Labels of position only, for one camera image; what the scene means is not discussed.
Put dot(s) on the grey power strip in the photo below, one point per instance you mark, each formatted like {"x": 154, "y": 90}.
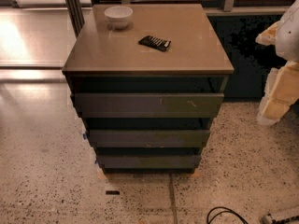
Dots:
{"x": 286, "y": 216}

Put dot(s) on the white bowl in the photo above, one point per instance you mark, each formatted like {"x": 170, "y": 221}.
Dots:
{"x": 119, "y": 16}

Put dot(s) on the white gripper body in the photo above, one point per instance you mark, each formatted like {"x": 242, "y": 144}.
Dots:
{"x": 289, "y": 38}

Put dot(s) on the metal railing post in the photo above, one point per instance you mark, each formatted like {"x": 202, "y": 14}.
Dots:
{"x": 76, "y": 15}

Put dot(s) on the brown drawer cabinet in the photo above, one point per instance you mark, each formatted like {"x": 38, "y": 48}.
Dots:
{"x": 104, "y": 60}

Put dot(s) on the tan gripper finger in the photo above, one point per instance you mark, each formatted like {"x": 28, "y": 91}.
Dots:
{"x": 270, "y": 111}
{"x": 268, "y": 36}

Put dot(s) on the black chip packet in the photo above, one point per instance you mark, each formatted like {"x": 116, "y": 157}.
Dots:
{"x": 155, "y": 43}

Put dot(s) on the dark drawer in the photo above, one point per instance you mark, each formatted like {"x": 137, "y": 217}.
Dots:
{"x": 148, "y": 138}
{"x": 150, "y": 162}
{"x": 148, "y": 105}

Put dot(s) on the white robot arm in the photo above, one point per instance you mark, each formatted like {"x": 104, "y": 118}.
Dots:
{"x": 287, "y": 38}

